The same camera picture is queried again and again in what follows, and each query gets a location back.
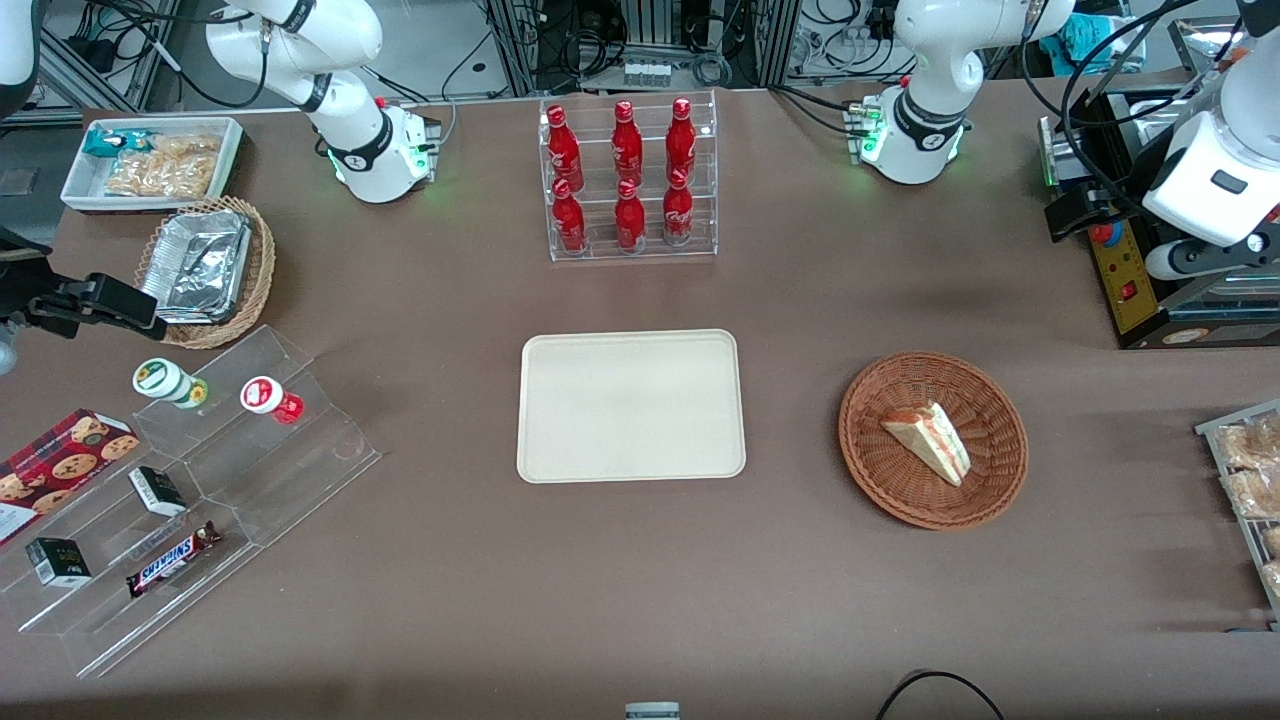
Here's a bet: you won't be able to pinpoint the triangular sandwich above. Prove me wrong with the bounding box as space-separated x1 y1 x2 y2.
880 402 973 488

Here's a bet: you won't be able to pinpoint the oval brown wicker basket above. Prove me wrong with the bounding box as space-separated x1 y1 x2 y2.
134 196 277 351

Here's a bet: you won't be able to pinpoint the round brown wicker basket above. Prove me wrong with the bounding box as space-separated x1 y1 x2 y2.
838 350 1030 531

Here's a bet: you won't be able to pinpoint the beige rectangular serving tray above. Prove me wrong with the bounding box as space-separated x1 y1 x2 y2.
516 329 748 485

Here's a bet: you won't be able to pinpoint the green lid white cup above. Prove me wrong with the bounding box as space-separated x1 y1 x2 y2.
132 357 209 411

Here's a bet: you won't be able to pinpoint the stacked aluminium foil containers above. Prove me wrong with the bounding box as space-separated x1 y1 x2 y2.
140 210 253 325

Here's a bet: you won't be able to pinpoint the black food warmer cabinet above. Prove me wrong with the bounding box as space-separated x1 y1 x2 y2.
1040 15 1280 351

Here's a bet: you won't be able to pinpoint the white rectangular snack bin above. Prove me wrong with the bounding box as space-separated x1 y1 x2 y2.
60 116 245 214

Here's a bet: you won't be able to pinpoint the clear bag of crackers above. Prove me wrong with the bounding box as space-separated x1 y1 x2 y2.
150 134 222 163
104 152 217 200

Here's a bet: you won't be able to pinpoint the red lid white cup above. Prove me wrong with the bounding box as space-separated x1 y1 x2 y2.
240 375 305 426

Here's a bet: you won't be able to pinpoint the teal snack packet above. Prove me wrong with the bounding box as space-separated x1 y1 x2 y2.
83 128 161 159

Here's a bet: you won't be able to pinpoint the red tartan cookie box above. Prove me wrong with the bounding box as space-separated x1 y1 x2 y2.
0 408 141 549

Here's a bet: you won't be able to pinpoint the small black white carton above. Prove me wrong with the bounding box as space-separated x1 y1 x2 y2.
25 537 93 587
128 466 188 518

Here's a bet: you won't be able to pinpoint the clear acrylic step shelf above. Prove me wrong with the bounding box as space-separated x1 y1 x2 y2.
0 465 263 681
132 324 383 548

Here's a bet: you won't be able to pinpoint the aluminium profile stand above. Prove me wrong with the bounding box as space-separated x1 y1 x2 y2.
30 0 186 119

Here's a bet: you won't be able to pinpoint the brown Snickers bar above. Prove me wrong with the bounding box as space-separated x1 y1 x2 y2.
125 521 221 599

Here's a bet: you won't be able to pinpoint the red cola bottle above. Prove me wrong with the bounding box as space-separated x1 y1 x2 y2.
546 105 584 191
611 100 645 187
666 97 698 183
662 168 696 247
614 178 648 252
552 178 589 254

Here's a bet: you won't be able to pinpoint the clear acrylic bottle rack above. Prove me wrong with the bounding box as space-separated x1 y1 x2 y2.
538 90 719 263

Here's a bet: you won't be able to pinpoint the grey wire pastry rack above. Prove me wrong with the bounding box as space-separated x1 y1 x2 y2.
1195 400 1280 633

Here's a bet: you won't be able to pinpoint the aluminium equipment frame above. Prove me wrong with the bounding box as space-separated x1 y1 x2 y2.
480 0 801 98

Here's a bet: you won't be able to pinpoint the black floor cable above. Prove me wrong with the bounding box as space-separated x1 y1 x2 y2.
875 670 1006 720

